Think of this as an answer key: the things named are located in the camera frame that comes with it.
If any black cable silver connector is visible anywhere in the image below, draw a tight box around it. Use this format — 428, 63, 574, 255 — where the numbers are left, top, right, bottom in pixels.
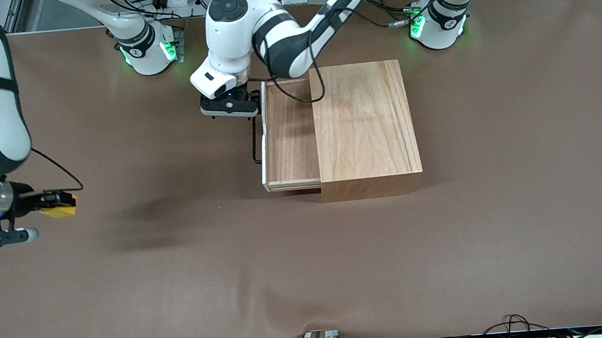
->
363, 0, 420, 30

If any aluminium frame strut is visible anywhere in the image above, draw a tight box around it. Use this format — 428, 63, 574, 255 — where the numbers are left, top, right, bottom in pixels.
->
1, 0, 27, 34

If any brown table cover mat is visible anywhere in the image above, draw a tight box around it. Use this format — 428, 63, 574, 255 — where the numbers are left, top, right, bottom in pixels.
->
0, 0, 602, 338

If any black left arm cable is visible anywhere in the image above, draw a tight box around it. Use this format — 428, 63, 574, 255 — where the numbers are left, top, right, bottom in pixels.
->
257, 6, 328, 107

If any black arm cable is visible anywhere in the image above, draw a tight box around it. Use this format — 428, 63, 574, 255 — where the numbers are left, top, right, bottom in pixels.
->
31, 145, 85, 195
257, 6, 328, 107

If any black looped cable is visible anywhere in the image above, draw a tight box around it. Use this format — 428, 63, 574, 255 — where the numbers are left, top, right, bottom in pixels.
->
482, 311, 553, 338

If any wooden drawer cabinet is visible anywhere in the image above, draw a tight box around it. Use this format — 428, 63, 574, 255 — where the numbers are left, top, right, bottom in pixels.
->
308, 58, 426, 204

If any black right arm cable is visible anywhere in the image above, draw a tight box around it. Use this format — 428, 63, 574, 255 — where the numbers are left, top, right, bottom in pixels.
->
31, 145, 85, 195

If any yellow cube block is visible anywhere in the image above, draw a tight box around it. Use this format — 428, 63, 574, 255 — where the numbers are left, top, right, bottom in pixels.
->
40, 193, 79, 220

